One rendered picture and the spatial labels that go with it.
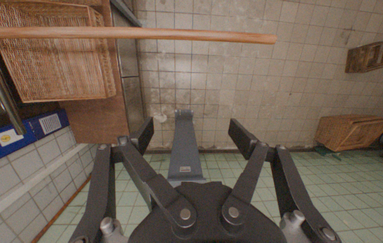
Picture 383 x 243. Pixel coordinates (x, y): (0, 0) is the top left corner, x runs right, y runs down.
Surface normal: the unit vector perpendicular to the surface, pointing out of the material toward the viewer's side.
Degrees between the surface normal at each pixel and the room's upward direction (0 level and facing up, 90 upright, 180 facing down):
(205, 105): 0
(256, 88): 0
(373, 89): 0
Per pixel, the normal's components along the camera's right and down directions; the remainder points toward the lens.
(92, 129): 0.06, 0.36
